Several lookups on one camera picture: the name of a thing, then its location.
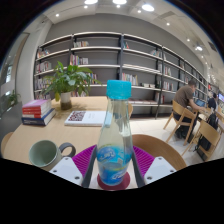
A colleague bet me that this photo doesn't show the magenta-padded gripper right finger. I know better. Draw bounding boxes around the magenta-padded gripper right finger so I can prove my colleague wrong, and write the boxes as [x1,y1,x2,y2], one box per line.
[132,145,177,188]

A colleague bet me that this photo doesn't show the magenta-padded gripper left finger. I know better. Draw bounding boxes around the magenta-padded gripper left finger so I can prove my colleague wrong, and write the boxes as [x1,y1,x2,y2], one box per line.
[49,144,98,188]

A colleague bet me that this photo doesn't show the clear bottle with blue cap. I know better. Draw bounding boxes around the clear bottle with blue cap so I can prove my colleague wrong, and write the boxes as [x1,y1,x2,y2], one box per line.
[96,79,134,187]

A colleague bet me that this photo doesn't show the grey-green patterned mug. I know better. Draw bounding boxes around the grey-green patterned mug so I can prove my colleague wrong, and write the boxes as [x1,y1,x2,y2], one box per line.
[28,139,77,172]

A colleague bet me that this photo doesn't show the flat round red coaster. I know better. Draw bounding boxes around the flat round red coaster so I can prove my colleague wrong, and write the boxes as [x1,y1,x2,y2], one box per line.
[96,171,131,192]

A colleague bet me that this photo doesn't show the white booklet with square code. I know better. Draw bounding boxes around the white booklet with square code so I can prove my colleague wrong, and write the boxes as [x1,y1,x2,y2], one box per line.
[64,110,107,127]

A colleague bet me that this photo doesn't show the dark blue book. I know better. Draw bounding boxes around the dark blue book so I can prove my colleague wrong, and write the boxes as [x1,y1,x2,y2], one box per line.
[21,108,57,127]

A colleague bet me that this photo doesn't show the slatted wooden chair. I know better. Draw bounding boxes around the slatted wooden chair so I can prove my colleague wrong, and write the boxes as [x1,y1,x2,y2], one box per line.
[162,99,198,144]
[181,119,222,162]

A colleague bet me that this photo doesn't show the black backpack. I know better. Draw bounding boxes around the black backpack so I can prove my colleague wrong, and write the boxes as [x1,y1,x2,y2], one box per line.
[196,113,220,153]

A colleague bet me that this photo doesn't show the person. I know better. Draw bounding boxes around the person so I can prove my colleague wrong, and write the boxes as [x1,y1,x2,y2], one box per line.
[207,92,219,113]
[173,79,208,139]

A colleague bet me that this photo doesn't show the laptop with blue screen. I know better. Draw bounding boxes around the laptop with blue screen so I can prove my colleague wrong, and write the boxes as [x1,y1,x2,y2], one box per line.
[194,98,207,108]

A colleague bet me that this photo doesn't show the green potted plant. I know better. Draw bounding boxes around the green potted plant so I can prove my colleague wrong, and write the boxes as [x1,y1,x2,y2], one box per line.
[41,60,101,111]

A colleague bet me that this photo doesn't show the small green plant by window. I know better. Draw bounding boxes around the small green plant by window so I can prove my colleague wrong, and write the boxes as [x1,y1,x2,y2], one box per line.
[6,89,21,108]

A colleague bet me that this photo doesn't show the grey shelf unit with books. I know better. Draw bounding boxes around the grey shelf unit with books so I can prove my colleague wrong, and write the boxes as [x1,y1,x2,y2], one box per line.
[33,31,214,119]

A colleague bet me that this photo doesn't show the group of ceiling lights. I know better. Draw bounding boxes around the group of ceiling lights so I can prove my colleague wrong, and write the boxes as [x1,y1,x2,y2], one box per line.
[53,0,204,53]

